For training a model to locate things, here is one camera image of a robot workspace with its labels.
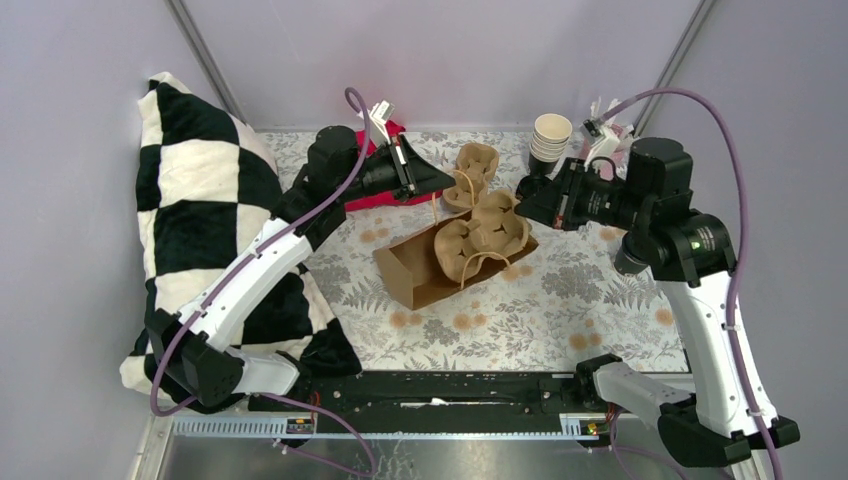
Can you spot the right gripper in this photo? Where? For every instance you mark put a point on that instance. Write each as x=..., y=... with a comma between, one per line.
x=548, y=209

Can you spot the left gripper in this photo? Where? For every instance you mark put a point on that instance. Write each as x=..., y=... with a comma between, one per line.
x=425, y=177

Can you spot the single cardboard cup carrier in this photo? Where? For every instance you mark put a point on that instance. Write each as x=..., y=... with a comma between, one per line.
x=493, y=230

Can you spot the brown paper bag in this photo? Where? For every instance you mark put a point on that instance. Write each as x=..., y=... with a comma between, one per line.
x=413, y=277

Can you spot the black paper coffee cup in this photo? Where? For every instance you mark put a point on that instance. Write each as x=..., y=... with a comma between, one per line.
x=627, y=262

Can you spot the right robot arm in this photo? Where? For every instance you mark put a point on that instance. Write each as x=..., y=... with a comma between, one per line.
x=689, y=254

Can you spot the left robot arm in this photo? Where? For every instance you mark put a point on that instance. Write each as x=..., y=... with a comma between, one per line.
x=193, y=345

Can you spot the stack of black lids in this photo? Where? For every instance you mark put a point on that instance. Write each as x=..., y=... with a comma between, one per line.
x=530, y=185

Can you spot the stack of paper cups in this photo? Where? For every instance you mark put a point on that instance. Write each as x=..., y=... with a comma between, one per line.
x=549, y=140

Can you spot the pink straw holder cup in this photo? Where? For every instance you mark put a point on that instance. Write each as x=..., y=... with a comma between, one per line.
x=609, y=169

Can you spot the black white checkered pillow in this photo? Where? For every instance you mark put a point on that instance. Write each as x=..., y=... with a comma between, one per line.
x=206, y=183

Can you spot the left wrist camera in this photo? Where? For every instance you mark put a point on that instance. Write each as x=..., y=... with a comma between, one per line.
x=378, y=117

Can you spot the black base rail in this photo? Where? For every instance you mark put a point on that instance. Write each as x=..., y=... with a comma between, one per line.
x=442, y=405

